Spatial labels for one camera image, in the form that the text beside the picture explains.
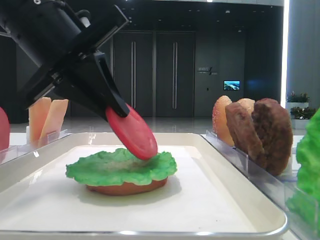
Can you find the dark door with handle middle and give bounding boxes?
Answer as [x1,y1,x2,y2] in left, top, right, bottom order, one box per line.
[113,32,153,117]

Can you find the white rectangular serving tray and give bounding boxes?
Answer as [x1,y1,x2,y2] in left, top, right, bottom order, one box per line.
[0,133,288,240]

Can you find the dark door with handle right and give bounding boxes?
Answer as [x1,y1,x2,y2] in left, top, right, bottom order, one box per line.
[156,32,195,118]

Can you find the small wall display screen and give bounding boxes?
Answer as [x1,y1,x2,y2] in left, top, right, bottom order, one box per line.
[223,80,240,91]

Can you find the green lettuce leaf on bun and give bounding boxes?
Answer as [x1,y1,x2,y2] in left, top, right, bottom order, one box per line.
[65,148,178,187]

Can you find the dark door with handle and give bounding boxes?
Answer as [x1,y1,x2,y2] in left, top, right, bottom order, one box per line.
[113,32,153,117]
[156,32,195,118]

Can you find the tan bun slice behind patties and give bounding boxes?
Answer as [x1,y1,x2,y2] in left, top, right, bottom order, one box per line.
[237,98,255,116]

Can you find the sesame top bun slice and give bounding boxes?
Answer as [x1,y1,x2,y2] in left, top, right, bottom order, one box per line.
[212,95,234,147]

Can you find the orange cheese slice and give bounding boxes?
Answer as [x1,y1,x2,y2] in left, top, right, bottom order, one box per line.
[28,97,52,142]
[40,99,69,139]

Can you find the clear acrylic rack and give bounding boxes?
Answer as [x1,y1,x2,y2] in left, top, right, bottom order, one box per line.
[202,130,320,240]
[0,126,70,164]

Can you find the clear acrylic rack left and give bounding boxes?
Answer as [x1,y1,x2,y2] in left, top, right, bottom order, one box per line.
[0,126,70,164]

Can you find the brown meat patty left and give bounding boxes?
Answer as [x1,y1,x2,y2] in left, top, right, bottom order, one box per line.
[225,102,267,168]

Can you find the green lettuce leaf in rack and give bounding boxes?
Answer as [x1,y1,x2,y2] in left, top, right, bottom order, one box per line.
[287,111,320,231]

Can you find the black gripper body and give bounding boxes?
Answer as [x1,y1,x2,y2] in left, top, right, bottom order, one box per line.
[0,0,128,108]

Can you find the potted plants in white planter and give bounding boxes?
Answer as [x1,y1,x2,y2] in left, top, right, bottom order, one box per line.
[285,91,316,130]

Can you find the brown meat patty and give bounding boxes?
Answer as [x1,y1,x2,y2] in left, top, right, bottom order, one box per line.
[251,98,293,176]
[225,102,267,168]

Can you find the red tomato slice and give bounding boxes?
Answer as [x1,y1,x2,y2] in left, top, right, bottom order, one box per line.
[105,105,158,160]
[0,108,10,151]

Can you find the brown bottom bun slice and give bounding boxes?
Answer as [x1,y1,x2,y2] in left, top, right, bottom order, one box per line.
[86,178,168,196]

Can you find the orange cheese slice right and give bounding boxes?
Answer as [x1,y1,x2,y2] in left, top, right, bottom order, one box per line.
[40,99,69,139]

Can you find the brown meat patty right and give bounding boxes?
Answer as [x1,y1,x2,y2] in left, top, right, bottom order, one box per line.
[251,98,293,176]

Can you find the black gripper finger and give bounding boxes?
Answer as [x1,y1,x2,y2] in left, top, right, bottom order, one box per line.
[53,65,107,121]
[88,51,129,118]

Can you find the clear acrylic rack right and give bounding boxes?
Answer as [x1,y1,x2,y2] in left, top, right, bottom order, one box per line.
[202,130,320,240]

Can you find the orange cheese slice left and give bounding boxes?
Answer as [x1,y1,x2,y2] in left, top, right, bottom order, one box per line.
[28,97,52,142]

